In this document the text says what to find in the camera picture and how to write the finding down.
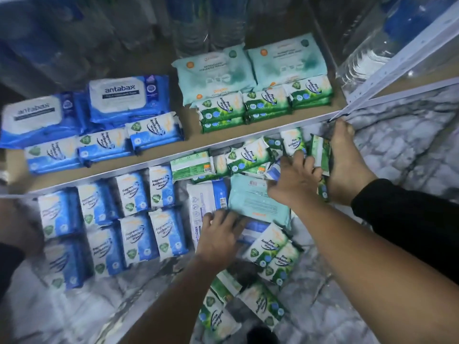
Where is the person's right hand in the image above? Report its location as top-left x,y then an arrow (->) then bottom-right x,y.
267,150 -> 324,212

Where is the person's left hand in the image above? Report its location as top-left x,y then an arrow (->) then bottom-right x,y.
197,209 -> 248,273

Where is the pile of wipes packets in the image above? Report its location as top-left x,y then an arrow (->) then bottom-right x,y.
170,127 -> 332,343

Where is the group of blue wipe packets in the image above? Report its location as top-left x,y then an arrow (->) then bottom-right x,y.
37,164 -> 189,292

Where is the grey metal shelf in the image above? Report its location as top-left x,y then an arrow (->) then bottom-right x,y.
0,0 -> 459,198

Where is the person's left forearm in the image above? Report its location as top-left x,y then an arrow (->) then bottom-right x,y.
118,258 -> 230,344

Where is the person's right forearm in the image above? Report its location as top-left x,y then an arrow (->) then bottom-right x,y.
290,197 -> 459,344

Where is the person's right foot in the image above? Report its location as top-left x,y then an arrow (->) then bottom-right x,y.
326,119 -> 377,206

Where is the person's foot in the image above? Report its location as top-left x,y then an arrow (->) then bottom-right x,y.
0,200 -> 44,258
326,119 -> 377,206

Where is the person's right leg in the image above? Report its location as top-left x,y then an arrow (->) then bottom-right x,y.
351,179 -> 459,284

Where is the person's left foot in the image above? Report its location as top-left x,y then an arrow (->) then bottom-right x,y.
0,200 -> 44,258

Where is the black bag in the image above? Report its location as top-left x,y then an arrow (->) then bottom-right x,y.
247,324 -> 282,344

